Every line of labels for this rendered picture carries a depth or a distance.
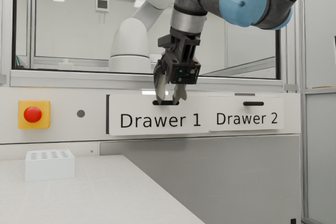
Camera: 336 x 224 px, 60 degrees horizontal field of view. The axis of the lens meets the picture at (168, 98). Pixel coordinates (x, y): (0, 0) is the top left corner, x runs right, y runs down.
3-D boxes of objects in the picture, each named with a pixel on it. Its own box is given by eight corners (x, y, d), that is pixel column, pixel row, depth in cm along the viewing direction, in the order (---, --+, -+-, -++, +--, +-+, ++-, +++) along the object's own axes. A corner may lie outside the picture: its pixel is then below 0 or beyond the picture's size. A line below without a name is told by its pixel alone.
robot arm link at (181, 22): (169, 3, 65) (202, 7, 68) (165, 23, 67) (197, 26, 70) (179, 14, 59) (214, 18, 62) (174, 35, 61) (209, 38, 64)
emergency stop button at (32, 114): (41, 122, 71) (41, 106, 71) (23, 123, 69) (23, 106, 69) (42, 122, 73) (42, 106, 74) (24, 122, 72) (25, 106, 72)
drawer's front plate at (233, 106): (284, 129, 101) (283, 97, 101) (208, 131, 91) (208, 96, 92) (280, 128, 102) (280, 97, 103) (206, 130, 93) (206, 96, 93)
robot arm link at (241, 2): (284, -5, 54) (240, -21, 61) (251, -20, 47) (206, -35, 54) (265, 34, 57) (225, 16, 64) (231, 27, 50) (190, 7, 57)
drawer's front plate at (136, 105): (209, 132, 86) (209, 95, 86) (109, 135, 76) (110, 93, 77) (206, 132, 87) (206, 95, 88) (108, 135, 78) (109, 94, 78)
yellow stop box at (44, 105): (48, 128, 73) (49, 100, 73) (17, 129, 71) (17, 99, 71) (50, 127, 78) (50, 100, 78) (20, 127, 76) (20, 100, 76)
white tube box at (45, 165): (74, 177, 55) (74, 157, 55) (24, 182, 51) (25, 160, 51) (67, 165, 66) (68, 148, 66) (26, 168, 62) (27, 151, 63)
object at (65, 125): (301, 133, 105) (300, 93, 106) (-27, 144, 72) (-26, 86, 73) (193, 121, 195) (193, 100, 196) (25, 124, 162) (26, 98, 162)
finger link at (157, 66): (150, 86, 73) (161, 55, 69) (148, 83, 74) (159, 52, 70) (167, 89, 75) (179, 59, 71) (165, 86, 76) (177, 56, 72)
